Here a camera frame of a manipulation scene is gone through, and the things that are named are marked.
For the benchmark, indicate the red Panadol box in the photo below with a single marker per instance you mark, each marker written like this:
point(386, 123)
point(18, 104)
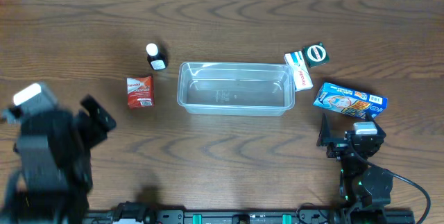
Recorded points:
point(140, 92)

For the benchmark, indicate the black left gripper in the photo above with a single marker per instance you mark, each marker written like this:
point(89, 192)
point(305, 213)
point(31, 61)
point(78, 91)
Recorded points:
point(81, 127)

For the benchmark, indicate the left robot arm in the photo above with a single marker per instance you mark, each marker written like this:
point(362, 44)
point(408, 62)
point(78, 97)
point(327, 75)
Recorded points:
point(45, 202)

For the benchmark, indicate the white Panadol box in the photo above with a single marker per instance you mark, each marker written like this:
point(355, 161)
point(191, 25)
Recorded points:
point(301, 77)

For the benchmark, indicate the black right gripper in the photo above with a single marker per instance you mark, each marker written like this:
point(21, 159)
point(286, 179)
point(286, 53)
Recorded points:
point(337, 144)

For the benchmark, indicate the dark medicine bottle white cap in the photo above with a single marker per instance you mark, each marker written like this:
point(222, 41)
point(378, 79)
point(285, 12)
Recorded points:
point(156, 58)

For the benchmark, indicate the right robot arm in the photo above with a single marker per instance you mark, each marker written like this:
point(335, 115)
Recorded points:
point(365, 188)

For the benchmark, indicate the blue Cool Fever box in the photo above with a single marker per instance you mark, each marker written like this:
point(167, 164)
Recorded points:
point(349, 102)

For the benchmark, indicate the clear plastic container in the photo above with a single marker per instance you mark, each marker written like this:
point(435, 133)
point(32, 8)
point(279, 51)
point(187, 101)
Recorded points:
point(236, 88)

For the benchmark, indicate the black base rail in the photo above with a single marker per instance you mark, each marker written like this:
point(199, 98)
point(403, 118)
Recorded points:
point(307, 213)

